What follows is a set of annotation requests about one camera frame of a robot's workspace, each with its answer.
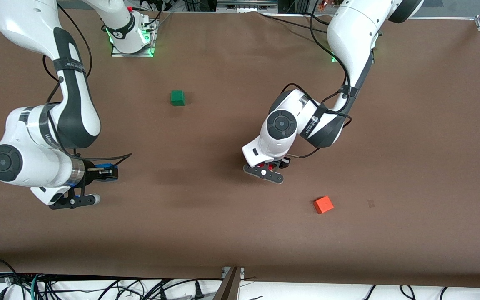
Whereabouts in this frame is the orange wooden block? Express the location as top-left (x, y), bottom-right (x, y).
top-left (313, 195), bottom-right (335, 215)

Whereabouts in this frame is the brown paper table cover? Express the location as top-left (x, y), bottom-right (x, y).
top-left (0, 10), bottom-right (480, 288)

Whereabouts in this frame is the dark table support beam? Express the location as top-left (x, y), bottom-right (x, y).
top-left (212, 267), bottom-right (243, 300)

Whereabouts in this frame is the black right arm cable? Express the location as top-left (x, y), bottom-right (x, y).
top-left (42, 4), bottom-right (133, 172)

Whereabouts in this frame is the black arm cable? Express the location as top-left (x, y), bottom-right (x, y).
top-left (42, 4), bottom-right (133, 172)
top-left (281, 12), bottom-right (354, 160)

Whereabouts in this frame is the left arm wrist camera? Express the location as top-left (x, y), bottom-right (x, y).
top-left (243, 163), bottom-right (285, 185)

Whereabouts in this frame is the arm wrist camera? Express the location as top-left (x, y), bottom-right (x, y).
top-left (50, 194), bottom-right (101, 210)
top-left (243, 163), bottom-right (285, 185)

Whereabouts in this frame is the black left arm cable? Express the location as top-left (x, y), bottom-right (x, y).
top-left (281, 12), bottom-right (354, 160)

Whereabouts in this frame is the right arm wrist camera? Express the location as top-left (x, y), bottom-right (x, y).
top-left (50, 194), bottom-right (101, 210)

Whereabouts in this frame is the white metal bracket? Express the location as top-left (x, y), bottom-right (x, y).
top-left (222, 267), bottom-right (245, 280)

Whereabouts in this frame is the black base power cable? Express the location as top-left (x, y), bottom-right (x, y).
top-left (302, 12), bottom-right (334, 26)
top-left (259, 12), bottom-right (333, 35)

